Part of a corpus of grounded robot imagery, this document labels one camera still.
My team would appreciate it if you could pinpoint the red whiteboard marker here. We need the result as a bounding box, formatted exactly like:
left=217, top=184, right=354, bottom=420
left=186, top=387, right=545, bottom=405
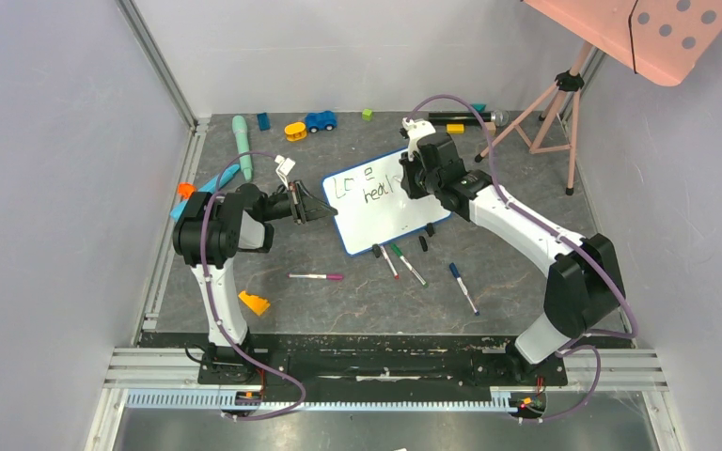
left=375, top=244, right=400, bottom=280

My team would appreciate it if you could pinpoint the blue toy car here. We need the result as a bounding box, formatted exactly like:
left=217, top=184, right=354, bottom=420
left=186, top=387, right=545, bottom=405
left=305, top=110, right=337, bottom=133

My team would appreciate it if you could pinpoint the light blue toy tube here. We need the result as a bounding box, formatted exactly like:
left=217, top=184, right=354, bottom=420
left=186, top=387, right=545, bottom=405
left=169, top=164, right=241, bottom=221

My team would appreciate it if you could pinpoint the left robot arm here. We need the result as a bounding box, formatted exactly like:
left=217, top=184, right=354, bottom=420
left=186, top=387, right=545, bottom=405
left=172, top=180, right=338, bottom=383

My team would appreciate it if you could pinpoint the blue whiteboard marker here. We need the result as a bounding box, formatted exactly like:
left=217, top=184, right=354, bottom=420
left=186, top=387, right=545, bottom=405
left=448, top=262, right=479, bottom=316

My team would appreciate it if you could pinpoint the orange toy piece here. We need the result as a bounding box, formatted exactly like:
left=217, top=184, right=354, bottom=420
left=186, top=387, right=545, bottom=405
left=177, top=182, right=197, bottom=200

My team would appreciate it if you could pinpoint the pink tripod stand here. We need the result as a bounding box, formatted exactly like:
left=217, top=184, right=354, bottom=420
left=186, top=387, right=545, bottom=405
left=494, top=41, right=593, bottom=195

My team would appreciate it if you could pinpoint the dark blue block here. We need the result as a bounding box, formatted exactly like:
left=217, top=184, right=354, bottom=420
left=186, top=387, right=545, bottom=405
left=257, top=113, right=272, bottom=132

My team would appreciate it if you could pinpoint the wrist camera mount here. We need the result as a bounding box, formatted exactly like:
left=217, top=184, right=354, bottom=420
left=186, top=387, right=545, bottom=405
left=400, top=117, right=436, bottom=161
left=275, top=155, right=296, bottom=186

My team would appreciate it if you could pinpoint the pink whiteboard marker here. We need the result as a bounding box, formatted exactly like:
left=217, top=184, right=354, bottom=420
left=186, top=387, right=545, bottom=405
left=287, top=272, right=344, bottom=281

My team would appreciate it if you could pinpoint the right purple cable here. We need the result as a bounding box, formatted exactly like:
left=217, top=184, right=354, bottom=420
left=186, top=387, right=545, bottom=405
left=409, top=94, right=640, bottom=426

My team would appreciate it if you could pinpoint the yellow oval toy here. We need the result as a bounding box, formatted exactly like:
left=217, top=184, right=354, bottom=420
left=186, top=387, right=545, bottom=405
left=284, top=121, right=308, bottom=142

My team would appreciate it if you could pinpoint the green whiteboard marker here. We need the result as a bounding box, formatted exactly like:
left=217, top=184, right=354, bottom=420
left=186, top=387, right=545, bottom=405
left=390, top=243, right=429, bottom=288

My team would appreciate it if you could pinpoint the yellow wedge block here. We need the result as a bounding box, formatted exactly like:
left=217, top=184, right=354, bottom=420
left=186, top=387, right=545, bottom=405
left=238, top=290, right=271, bottom=317

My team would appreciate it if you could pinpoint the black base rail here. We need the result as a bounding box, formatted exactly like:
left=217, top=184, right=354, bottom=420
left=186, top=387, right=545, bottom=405
left=138, top=333, right=571, bottom=403

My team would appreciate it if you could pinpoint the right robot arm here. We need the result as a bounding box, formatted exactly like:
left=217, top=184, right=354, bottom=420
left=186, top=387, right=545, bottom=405
left=400, top=131, right=625, bottom=383

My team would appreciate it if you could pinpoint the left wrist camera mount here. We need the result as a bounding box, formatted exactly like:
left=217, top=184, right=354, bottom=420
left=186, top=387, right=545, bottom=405
left=275, top=155, right=296, bottom=186

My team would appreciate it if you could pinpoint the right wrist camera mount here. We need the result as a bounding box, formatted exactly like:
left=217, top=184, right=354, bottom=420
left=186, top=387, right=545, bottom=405
left=400, top=117, right=436, bottom=161

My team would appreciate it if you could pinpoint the mint green toy tube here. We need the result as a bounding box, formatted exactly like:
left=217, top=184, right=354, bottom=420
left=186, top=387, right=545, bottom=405
left=231, top=115, right=253, bottom=182

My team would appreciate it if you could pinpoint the pink perforated panel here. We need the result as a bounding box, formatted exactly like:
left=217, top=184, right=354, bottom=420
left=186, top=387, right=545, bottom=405
left=526, top=0, right=722, bottom=86

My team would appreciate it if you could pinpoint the black cylinder flashlight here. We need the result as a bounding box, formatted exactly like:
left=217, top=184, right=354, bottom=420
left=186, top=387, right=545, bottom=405
left=428, top=110, right=510, bottom=127

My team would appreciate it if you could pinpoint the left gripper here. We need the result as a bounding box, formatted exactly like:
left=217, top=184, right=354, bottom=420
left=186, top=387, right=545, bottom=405
left=259, top=180, right=338, bottom=225

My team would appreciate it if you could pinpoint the blue framed whiteboard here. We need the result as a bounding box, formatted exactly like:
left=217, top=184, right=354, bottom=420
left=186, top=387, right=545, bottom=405
left=322, top=149, right=450, bottom=256

